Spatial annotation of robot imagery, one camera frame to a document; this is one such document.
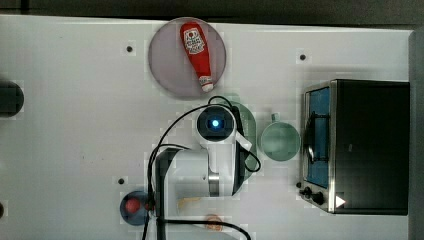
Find mint green plastic strainer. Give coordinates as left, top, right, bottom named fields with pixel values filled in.
left=224, top=93, right=258, bottom=180

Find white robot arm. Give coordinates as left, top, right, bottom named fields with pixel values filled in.
left=155, top=105, right=252, bottom=240

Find mint green cup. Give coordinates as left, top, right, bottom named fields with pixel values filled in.
left=259, top=113, right=300, bottom=161

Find grey round plate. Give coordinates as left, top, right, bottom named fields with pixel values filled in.
left=148, top=17, right=226, bottom=98

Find peeled toy banana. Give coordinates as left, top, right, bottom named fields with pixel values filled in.
left=177, top=197, right=201, bottom=209

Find red ketchup bottle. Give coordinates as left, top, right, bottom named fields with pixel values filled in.
left=180, top=21, right=214, bottom=92

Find toy orange half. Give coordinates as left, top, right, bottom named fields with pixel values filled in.
left=205, top=214, right=223, bottom=232

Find red toy strawberry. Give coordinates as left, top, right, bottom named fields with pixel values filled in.
left=125, top=198, right=141, bottom=214

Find black toaster oven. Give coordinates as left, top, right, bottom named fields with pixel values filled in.
left=296, top=79, right=410, bottom=216

